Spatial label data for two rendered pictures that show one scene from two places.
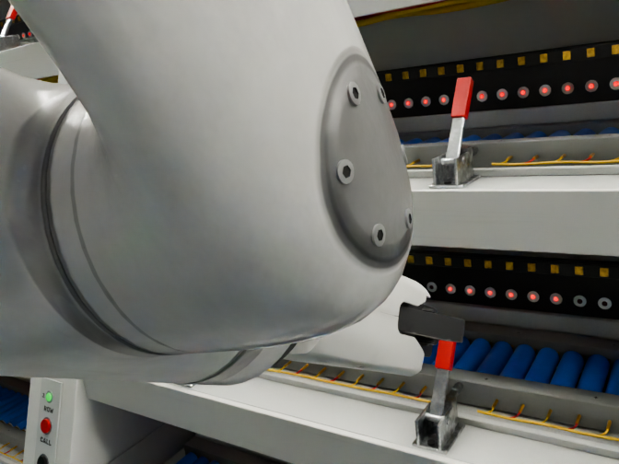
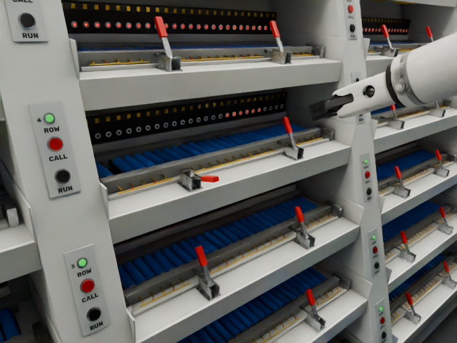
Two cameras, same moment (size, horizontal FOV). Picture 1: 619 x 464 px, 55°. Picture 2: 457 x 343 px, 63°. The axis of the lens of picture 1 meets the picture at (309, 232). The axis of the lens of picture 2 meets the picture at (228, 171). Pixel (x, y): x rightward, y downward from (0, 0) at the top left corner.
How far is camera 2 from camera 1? 0.78 m
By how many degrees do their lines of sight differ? 72
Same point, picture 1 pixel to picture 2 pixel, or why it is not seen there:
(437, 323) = not seen: hidden behind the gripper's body
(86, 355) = not seen: outside the picture
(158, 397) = (184, 204)
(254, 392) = (227, 175)
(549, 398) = (298, 135)
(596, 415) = (307, 136)
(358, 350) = not seen: hidden behind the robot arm
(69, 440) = (117, 278)
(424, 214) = (283, 75)
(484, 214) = (299, 73)
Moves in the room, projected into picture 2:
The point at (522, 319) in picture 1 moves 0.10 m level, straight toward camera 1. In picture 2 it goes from (251, 120) to (286, 115)
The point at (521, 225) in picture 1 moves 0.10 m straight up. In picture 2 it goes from (307, 75) to (300, 28)
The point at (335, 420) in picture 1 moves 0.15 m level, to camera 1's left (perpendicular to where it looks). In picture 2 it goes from (268, 167) to (250, 183)
